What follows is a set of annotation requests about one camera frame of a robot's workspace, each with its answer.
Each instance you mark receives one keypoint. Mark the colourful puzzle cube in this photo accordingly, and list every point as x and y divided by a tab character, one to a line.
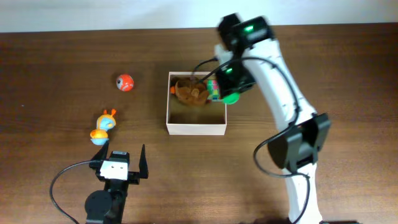
214	91

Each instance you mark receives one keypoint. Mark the red grey toy ball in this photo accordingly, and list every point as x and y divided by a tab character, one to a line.
125	82

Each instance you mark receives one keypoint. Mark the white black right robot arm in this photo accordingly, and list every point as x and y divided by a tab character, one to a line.
249	54

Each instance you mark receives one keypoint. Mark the beige open cardboard box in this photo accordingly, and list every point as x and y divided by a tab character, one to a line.
181	119

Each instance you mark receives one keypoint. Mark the green lattice ball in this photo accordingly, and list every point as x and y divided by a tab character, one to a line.
231	99

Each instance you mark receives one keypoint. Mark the blue orange snail toy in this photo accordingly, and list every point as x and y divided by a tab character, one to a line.
104	123

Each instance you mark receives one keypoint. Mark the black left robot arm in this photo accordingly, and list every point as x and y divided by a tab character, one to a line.
107	205

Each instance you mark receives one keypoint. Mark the brown plush toy animal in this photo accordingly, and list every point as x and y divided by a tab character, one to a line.
189	92

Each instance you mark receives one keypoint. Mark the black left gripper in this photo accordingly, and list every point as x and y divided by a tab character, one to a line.
134	178

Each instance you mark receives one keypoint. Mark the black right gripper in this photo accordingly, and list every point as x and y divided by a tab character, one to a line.
226	87

